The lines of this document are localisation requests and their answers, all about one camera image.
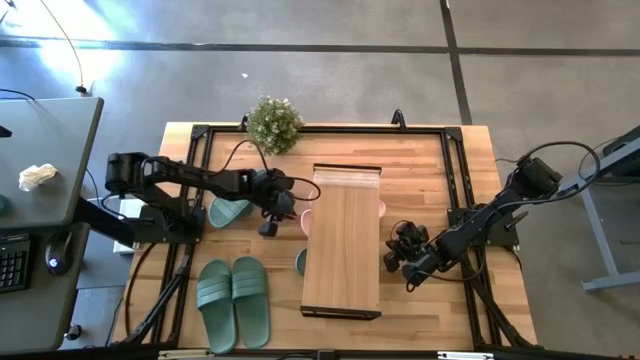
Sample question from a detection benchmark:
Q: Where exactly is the black keyboard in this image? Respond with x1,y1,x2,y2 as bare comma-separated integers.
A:
0,234,31,295

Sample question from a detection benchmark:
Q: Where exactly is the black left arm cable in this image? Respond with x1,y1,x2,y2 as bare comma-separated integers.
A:
219,138,322,204

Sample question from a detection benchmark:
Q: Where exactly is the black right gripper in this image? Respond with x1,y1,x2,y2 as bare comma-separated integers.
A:
383,223,441,289

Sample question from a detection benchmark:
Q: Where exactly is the crumpled white tissue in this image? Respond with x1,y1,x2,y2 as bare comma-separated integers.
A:
18,163,59,193

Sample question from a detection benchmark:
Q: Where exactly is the black curved floor cable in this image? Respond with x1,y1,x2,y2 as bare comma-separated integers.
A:
123,242,157,337

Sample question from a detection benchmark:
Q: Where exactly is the thin black floor cable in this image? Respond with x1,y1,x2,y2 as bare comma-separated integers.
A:
38,0,90,97

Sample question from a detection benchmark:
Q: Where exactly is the black computer mouse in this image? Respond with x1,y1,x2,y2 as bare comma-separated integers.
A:
44,230,74,277

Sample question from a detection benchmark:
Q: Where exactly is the black aluminium table frame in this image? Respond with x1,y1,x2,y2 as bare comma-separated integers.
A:
117,108,539,351

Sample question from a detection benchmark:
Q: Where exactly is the light grey desk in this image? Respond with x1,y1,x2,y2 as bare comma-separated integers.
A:
0,96,105,231

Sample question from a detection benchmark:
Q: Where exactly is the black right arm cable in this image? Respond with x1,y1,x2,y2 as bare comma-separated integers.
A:
494,141,601,211

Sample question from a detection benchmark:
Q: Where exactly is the silver aluminium bar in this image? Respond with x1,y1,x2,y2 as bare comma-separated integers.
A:
158,349,214,360
437,351,494,360

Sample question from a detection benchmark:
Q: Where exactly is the grey metal table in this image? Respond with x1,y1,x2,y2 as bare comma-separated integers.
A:
552,124,640,294

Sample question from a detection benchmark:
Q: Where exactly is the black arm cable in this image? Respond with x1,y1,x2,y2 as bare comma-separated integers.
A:
219,138,322,204
494,141,601,211

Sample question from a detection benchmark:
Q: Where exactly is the small potted green plant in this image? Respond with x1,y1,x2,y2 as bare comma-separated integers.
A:
244,95,305,156

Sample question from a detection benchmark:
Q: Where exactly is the wooden shelf with black frame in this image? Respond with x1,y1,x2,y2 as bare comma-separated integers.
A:
299,162,384,321

